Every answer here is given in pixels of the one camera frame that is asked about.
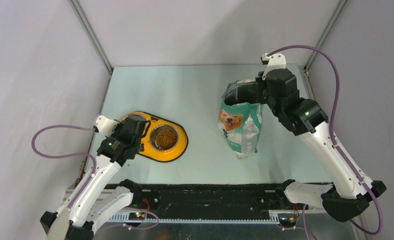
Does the green white pet food bag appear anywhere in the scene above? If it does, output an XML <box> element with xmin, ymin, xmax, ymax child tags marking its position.
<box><xmin>217</xmin><ymin>95</ymin><xmax>263</xmax><ymax>159</ymax></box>

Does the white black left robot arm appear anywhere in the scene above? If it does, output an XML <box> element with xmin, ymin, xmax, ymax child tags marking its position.
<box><xmin>40</xmin><ymin>115</ymin><xmax>151</xmax><ymax>240</ymax></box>

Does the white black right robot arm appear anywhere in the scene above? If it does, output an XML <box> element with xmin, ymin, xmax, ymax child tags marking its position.
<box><xmin>218</xmin><ymin>68</ymin><xmax>387</xmax><ymax>223</ymax></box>

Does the brown pet food kibble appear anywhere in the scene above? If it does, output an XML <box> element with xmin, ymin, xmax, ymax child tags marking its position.
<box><xmin>155</xmin><ymin>130</ymin><xmax>178</xmax><ymax>151</ymax></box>

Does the yellow double pet bowl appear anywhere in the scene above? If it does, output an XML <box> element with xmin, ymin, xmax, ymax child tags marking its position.
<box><xmin>120</xmin><ymin>111</ymin><xmax>189</xmax><ymax>163</ymax></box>

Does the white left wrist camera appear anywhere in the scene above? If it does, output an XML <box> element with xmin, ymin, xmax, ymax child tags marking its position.
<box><xmin>93</xmin><ymin>114</ymin><xmax>120</xmax><ymax>137</ymax></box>

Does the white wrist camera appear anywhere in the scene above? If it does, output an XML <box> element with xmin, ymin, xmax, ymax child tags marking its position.
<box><xmin>260</xmin><ymin>53</ymin><xmax>287</xmax><ymax>80</ymax></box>
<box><xmin>93</xmin><ymin>114</ymin><xmax>120</xmax><ymax>137</ymax></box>

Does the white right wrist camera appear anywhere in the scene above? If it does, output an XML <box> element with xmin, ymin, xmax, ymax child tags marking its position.
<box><xmin>260</xmin><ymin>53</ymin><xmax>287</xmax><ymax>80</ymax></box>

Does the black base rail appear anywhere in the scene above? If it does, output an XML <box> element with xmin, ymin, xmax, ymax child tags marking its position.
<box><xmin>121</xmin><ymin>179</ymin><xmax>294</xmax><ymax>210</ymax></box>

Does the aluminium frame rail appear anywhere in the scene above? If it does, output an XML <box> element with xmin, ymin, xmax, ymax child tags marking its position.
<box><xmin>61</xmin><ymin>188</ymin><xmax>317</xmax><ymax>226</ymax></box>

